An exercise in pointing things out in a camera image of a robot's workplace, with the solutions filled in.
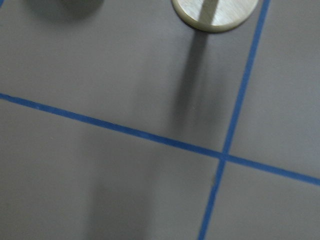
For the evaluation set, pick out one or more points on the wooden mug stand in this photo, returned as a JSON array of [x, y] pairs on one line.
[[214, 16]]

